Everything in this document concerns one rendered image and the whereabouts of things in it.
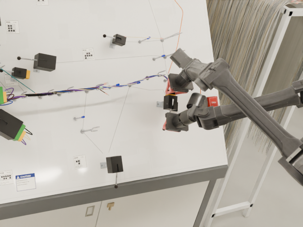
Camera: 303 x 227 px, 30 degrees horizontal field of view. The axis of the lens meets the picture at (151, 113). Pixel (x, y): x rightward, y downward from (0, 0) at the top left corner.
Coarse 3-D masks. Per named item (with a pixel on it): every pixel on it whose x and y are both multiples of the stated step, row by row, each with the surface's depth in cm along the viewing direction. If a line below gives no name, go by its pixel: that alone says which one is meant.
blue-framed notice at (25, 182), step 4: (16, 176) 202; (20, 176) 203; (24, 176) 203; (28, 176) 204; (32, 176) 205; (16, 180) 202; (20, 180) 203; (24, 180) 203; (28, 180) 204; (32, 180) 205; (16, 184) 202; (20, 184) 202; (24, 184) 203; (28, 184) 204; (32, 184) 205; (16, 188) 202; (20, 188) 202; (24, 188) 203; (28, 188) 204; (32, 188) 205; (36, 188) 205
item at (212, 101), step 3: (213, 96) 247; (216, 96) 248; (207, 99) 246; (210, 99) 246; (213, 99) 247; (216, 99) 248; (210, 102) 246; (213, 102) 247; (216, 102) 247; (210, 105) 245; (213, 105) 246; (216, 105) 247
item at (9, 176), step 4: (0, 172) 199; (4, 172) 200; (8, 172) 201; (12, 172) 201; (0, 176) 199; (4, 176) 200; (8, 176) 200; (12, 176) 201; (0, 180) 199; (4, 180) 200; (8, 180) 200; (12, 180) 201; (0, 184) 199; (4, 184) 199; (8, 184) 200
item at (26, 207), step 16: (160, 176) 234; (176, 176) 237; (192, 176) 242; (208, 176) 248; (224, 176) 254; (80, 192) 214; (96, 192) 218; (112, 192) 222; (128, 192) 227; (144, 192) 232; (0, 208) 198; (16, 208) 202; (32, 208) 206; (48, 208) 210
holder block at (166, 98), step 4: (164, 96) 231; (168, 96) 229; (172, 96) 229; (176, 96) 230; (164, 100) 231; (168, 100) 228; (176, 100) 230; (164, 104) 231; (168, 104) 228; (176, 104) 230; (164, 108) 230; (168, 108) 228; (172, 108) 230; (176, 108) 230
